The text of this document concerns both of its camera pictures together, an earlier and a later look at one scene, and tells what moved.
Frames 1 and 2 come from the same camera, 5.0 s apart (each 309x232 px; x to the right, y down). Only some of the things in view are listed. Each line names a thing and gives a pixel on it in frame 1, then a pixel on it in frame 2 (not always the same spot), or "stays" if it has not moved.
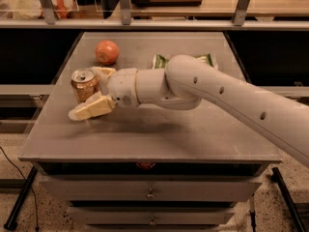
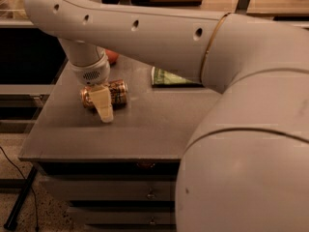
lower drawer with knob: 149,216 stays
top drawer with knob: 154,188 stays
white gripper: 123,87 → 91,73
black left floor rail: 11,224 stays
